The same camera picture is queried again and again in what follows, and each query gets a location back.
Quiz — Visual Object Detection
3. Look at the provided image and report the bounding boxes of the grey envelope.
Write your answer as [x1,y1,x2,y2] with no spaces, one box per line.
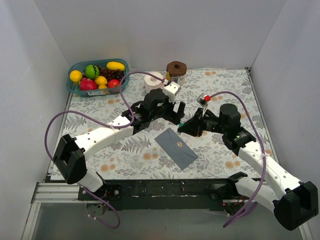
[154,128,199,170]

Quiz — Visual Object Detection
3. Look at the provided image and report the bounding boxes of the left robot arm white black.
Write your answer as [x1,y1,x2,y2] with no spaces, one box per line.
[52,85,185,200]

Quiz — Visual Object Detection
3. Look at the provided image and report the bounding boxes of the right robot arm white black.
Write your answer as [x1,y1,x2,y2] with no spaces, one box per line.
[178,103,319,231]

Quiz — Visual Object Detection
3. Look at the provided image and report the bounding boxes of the white toilet paper roll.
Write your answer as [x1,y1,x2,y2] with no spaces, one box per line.
[144,74,164,94]

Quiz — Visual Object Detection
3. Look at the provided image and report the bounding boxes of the brown toilet paper roll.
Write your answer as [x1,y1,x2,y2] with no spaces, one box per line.
[166,61,187,86]

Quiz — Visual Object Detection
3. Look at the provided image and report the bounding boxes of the red apple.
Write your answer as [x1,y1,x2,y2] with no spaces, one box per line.
[107,79,120,88]

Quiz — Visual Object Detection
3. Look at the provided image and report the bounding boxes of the dark purple grapes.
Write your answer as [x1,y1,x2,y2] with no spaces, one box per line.
[96,65,125,82]

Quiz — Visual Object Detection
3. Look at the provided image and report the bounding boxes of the yellow mango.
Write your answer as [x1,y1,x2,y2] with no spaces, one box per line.
[106,61,126,72]

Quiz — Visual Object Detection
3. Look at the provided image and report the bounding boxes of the small yellow fruit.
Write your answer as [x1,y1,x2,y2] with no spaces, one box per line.
[98,84,108,89]

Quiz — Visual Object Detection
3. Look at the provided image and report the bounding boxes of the yellow lemon centre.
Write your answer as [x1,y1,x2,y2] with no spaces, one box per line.
[94,75,108,86]

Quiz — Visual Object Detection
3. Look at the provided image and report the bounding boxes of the yellow lemon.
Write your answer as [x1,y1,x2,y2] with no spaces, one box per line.
[69,70,83,85]
[94,75,108,86]

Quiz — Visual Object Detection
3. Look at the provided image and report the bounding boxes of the teal plastic fruit basket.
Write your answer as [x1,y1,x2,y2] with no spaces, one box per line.
[66,58,129,97]

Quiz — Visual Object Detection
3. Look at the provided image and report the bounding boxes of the green watermelon ball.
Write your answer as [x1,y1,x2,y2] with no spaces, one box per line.
[84,64,100,80]

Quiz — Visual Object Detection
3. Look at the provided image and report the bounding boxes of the pink dragon fruit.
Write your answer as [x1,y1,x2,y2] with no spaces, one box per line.
[78,77,98,91]

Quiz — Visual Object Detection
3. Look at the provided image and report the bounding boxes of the yellow lemon left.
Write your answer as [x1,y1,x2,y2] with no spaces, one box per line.
[69,70,83,85]

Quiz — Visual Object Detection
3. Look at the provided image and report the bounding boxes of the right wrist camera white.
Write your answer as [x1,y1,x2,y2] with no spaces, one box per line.
[196,93,211,116]

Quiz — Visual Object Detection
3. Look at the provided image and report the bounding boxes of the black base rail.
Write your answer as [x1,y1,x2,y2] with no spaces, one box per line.
[77,178,246,211]

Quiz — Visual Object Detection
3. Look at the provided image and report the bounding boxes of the aluminium frame rail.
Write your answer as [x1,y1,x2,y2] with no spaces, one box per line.
[22,183,312,240]

